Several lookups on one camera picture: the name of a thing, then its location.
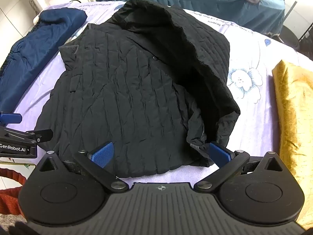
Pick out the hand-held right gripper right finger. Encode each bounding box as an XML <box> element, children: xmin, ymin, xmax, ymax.
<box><xmin>194</xmin><ymin>141</ymin><xmax>284</xmax><ymax>192</ymax></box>

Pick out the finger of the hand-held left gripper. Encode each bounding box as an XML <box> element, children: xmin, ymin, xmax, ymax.
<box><xmin>0</xmin><ymin>127</ymin><xmax>54</xmax><ymax>144</ymax></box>
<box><xmin>0</xmin><ymin>112</ymin><xmax>23</xmax><ymax>124</ymax></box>

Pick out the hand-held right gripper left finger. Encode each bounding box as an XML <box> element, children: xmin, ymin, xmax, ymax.
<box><xmin>39</xmin><ymin>141</ymin><xmax>129</xmax><ymax>193</ymax></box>

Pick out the black quilted jacket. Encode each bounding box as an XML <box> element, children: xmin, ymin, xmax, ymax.
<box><xmin>34</xmin><ymin>0</ymin><xmax>241</xmax><ymax>178</ymax></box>

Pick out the red woven basket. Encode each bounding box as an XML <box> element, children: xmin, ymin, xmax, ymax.
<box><xmin>0</xmin><ymin>168</ymin><xmax>30</xmax><ymax>216</ymax></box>

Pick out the purple floral bed sheet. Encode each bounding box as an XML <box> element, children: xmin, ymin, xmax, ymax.
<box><xmin>5</xmin><ymin>0</ymin><xmax>313</xmax><ymax>184</ymax></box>

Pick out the navy blue cloth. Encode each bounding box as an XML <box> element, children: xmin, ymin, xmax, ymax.
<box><xmin>0</xmin><ymin>7</ymin><xmax>88</xmax><ymax>114</ymax></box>

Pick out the golden yellow cloth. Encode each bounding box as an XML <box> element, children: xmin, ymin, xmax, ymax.
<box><xmin>272</xmin><ymin>60</ymin><xmax>313</xmax><ymax>231</ymax></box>

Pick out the black round stool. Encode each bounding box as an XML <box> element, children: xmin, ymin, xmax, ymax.
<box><xmin>281</xmin><ymin>26</ymin><xmax>300</xmax><ymax>50</ymax></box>

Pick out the teal bed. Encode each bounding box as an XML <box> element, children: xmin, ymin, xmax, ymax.
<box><xmin>94</xmin><ymin>0</ymin><xmax>286</xmax><ymax>36</ymax></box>

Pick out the black wire rack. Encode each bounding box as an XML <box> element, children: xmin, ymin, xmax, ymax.
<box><xmin>299</xmin><ymin>22</ymin><xmax>313</xmax><ymax>60</ymax></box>

